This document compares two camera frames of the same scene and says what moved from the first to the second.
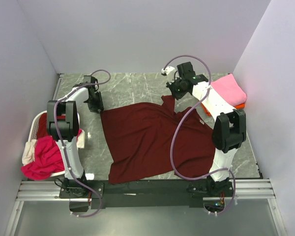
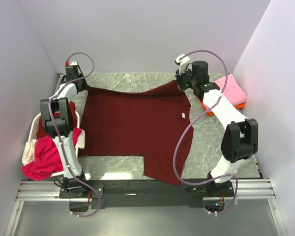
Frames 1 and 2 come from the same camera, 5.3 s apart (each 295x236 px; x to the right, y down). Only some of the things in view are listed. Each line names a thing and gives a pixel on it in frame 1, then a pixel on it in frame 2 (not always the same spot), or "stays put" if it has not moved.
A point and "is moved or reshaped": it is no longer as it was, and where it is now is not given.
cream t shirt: (29, 152) stays put
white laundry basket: (33, 132) stays put
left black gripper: (99, 105) -> (85, 86)
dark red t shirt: (139, 137) is moved or reshaped
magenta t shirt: (48, 159) stays put
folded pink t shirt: (228, 87) stays put
